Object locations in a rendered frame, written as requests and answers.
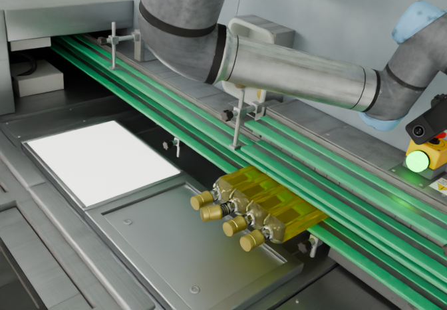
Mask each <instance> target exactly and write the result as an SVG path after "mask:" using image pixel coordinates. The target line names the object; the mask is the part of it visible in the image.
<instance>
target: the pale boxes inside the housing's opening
mask: <svg viewBox="0 0 447 310"><path fill-rule="evenodd" d="M7 44H8V49H9V50H10V51H19V50H25V49H34V48H40V47H50V46H51V38H50V37H45V38H39V39H28V40H22V41H11V42H8V41H7ZM36 62H37V69H36V71H35V72H34V73H32V74H31V75H27V76H17V75H20V74H22V73H25V72H27V71H29V70H30V69H31V68H32V67H33V64H32V62H31V61H29V62H24V63H15V64H10V67H11V77H13V78H14V81H12V84H13V91H14V92H15V93H16V94H17V95H18V96H19V97H23V96H30V95H34V94H41V93H44V92H51V91H55V90H61V89H64V80H63V73H62V72H61V71H60V70H58V69H57V68H55V67H54V66H53V65H52V64H50V63H49V62H47V61H46V60H45V59H42V60H37V61H36Z"/></svg>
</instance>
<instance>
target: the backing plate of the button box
mask: <svg viewBox="0 0 447 310"><path fill-rule="evenodd" d="M402 164H403V162H402V163H400V164H398V165H396V166H395V167H393V168H391V169H389V170H388V171H389V172H391V173H393V174H395V175H396V176H398V177H400V178H402V179H404V180H406V181H407V182H410V183H411V184H414V185H415V186H417V187H419V188H421V189H424V188H425V187H427V186H429V185H430V184H431V183H433V182H435V181H437V180H438V179H439V178H441V177H443V176H444V175H446V174H447V172H442V173H441V174H439V175H437V176H436V177H434V178H433V179H431V180H429V179H428V178H425V177H424V176H421V175H420V174H417V173H416V172H413V171H412V170H410V169H408V168H406V167H404V166H403V165H402Z"/></svg>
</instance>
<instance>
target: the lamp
mask: <svg viewBox="0 0 447 310"><path fill-rule="evenodd" d="M406 164H407V166H408V167H409V168H410V169H411V170H412V171H414V172H421V171H423V170H425V169H427V168H428V167H429V165H430V157H429V155H428V154H427V153H426V152H425V151H423V150H415V151H414V152H412V153H411V154H409V155H408V156H407V158H406Z"/></svg>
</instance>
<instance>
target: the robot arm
mask: <svg viewBox="0 0 447 310"><path fill-rule="evenodd" d="M224 1H225V0H140V2H139V6H138V13H137V14H138V27H139V29H140V34H141V36H142V38H143V40H144V42H145V43H146V46H147V47H148V48H149V49H150V51H151V52H152V53H153V54H154V56H155V57H156V58H157V59H158V60H160V61H161V62H162V63H163V64H164V65H166V66H167V67H168V68H170V69H172V70H173V71H174V72H176V73H178V74H180V75H182V76H183V77H186V78H190V79H192V80H194V81H198V82H202V83H206V84H212V85H215V84H216V83H217V82H219V81H221V80H223V81H226V82H232V83H235V84H240V85H244V86H250V87H253V88H258V89H261V90H267V91H270V92H276V93H279V94H285V95H288V96H294V97H297V98H302V99H305V100H311V101H315V102H320V103H323V104H329V105H332V106H338V107H341V108H346V109H350V110H355V111H358V112H359V116H360V118H361V120H362V121H363V122H364V123H365V124H366V125H368V126H372V127H373V128H374V129H375V130H379V131H389V130H392V129H393V128H395V127H396V126H397V124H398V123H399V122H400V121H401V120H402V119H403V118H404V117H406V115H407V114H408V113H409V111H410V109H411V107H412V106H413V105H414V103H415V102H416V101H417V100H418V98H419V97H420V95H421V94H422V93H423V92H424V90H425V89H426V87H427V86H428V85H429V84H430V83H431V82H432V80H433V79H434V77H435V76H436V75H437V74H438V72H439V71H441V72H443V73H444V74H445V75H447V11H446V10H441V9H439V8H437V7H436V6H434V5H432V4H430V3H429V2H427V1H424V0H419V1H416V2H415V3H413V4H412V5H411V6H410V7H409V8H408V9H407V10H406V11H405V12H404V13H403V15H402V16H401V18H400V19H399V20H398V22H397V23H396V25H395V26H394V29H393V31H392V35H391V37H392V39H393V40H394V41H396V44H398V45H399V46H398V48H397V50H396V51H395V52H394V54H393V56H392V57H391V58H390V60H389V62H388V63H387V64H386V66H385V68H384V69H383V70H382V71H378V70H374V69H370V68H366V67H362V66H358V65H354V64H351V63H346V62H343V61H338V60H335V59H330V58H327V57H322V56H319V55H314V54H311V53H306V52H303V51H298V50H295V49H290V48H287V47H282V46H279V45H274V44H271V43H266V42H263V41H258V40H255V39H250V38H247V37H242V36H239V35H234V34H233V33H231V31H230V29H229V28H228V26H227V25H222V24H219V23H217V21H218V18H219V15H220V12H221V9H222V6H223V3H224ZM430 104H431V108H430V109H429V110H427V111H426V112H424V113H423V114H421V115H420V116H419V117H417V118H415V119H414V120H413V121H412V122H410V123H408V124H407V125H406V127H405V129H406V131H407V132H408V134H409V136H410V137H411V138H412V140H413V141H414V143H415V144H417V145H421V144H426V143H427V142H428V141H430V140H432V139H433V138H435V137H436V136H438V135H439V134H441V133H443V132H445V133H447V94H443V93H442V94H441V95H439V94H437V95H436V96H435V97H434V98H433V99H432V100H431V102H430Z"/></svg>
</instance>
